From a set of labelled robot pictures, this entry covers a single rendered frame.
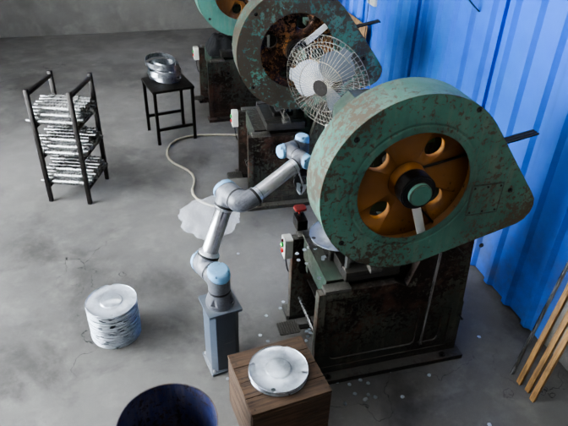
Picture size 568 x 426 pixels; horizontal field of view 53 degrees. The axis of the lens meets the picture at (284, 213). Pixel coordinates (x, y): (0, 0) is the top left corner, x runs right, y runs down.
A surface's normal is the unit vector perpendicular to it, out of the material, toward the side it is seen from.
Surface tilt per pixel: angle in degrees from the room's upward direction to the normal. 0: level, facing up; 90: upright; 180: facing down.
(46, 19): 90
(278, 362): 0
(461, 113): 90
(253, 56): 90
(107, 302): 0
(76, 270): 0
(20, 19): 90
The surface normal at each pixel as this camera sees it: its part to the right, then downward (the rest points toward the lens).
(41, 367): 0.03, -0.83
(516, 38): -0.97, 0.12
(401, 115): 0.26, 0.55
